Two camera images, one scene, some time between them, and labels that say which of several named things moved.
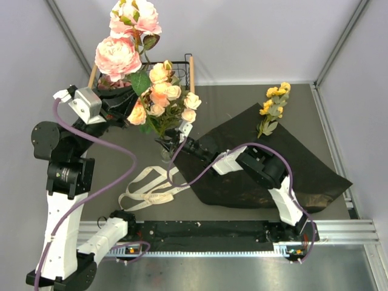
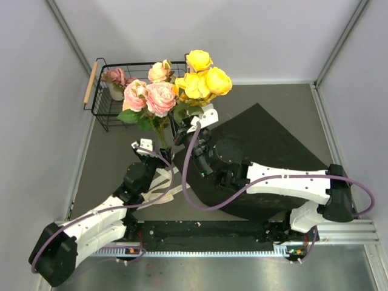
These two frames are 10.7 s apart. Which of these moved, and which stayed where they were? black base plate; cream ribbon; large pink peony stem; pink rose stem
Moved: pink rose stem; large pink peony stem
Stayed: cream ribbon; black base plate
